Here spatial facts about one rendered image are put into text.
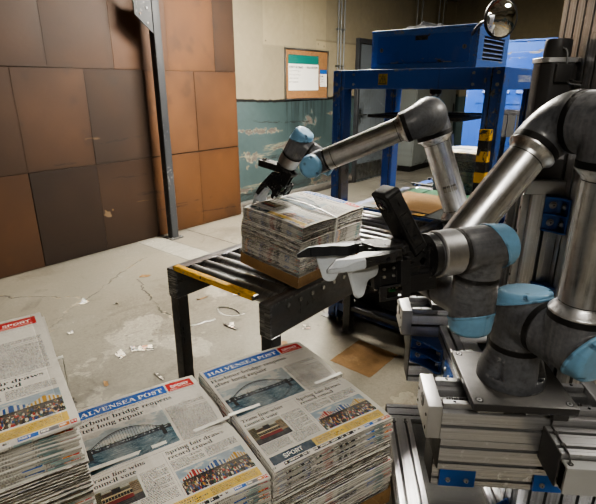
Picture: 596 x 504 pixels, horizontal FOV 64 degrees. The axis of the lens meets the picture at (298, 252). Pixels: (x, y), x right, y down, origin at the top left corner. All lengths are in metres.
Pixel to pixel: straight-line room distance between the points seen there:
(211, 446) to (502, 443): 0.68
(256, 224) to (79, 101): 3.09
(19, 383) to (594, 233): 0.96
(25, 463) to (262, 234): 1.16
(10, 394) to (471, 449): 0.97
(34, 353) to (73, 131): 3.77
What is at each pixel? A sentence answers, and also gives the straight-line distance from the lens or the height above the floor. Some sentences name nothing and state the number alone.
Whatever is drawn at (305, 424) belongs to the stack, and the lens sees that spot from 1.01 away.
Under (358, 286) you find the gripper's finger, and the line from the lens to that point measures 0.66.
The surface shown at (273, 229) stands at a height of 1.00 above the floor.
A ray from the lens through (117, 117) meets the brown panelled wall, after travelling 4.75.
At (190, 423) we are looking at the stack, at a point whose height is 0.83.
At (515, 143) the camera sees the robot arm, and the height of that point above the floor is 1.36.
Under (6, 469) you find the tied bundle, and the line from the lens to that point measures 0.72.
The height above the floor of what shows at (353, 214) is 1.01.
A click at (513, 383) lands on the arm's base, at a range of 1.19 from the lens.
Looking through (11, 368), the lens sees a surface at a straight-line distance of 0.86.
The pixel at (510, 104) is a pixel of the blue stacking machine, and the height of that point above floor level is 1.31.
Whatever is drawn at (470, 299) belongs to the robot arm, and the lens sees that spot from 0.84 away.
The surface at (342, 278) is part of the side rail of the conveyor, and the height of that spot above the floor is 0.77.
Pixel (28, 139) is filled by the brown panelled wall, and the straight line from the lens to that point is 4.42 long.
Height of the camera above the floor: 1.47
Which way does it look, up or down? 19 degrees down
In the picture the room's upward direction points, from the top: straight up
